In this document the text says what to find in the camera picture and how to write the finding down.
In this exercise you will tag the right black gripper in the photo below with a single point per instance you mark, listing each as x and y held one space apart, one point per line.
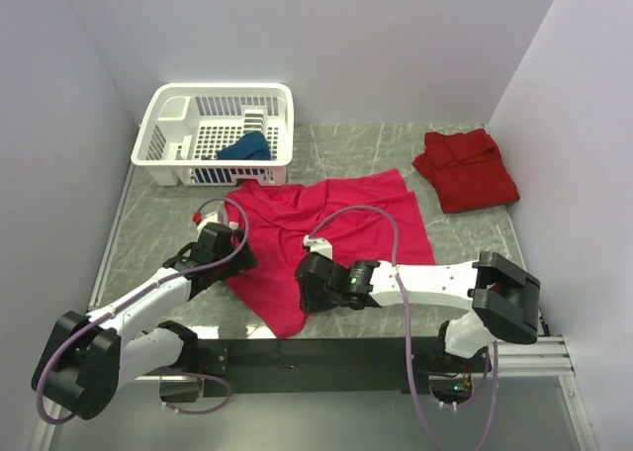
309 302

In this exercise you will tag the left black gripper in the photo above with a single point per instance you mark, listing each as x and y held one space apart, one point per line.
242 260

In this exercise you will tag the pink t shirt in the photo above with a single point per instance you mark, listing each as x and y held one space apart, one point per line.
374 217

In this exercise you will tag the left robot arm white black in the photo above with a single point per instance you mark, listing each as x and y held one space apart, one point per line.
88 357

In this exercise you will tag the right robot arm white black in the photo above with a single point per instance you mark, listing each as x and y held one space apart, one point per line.
499 301

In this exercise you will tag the blue t shirt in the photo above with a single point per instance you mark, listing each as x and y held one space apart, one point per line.
252 146

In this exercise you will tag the black base beam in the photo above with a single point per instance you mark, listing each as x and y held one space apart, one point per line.
260 366

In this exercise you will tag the white plastic basket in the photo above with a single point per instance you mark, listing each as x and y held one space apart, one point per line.
186 124

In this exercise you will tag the dark red folded t shirt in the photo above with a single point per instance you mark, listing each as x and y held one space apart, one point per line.
466 171

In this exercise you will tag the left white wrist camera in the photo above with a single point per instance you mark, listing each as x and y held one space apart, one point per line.
220 218

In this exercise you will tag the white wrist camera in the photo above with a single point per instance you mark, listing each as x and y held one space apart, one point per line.
318 245
220 218

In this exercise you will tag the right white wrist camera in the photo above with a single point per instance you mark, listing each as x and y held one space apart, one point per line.
318 245

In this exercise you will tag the aluminium rail frame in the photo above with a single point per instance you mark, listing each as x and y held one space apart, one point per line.
549 358

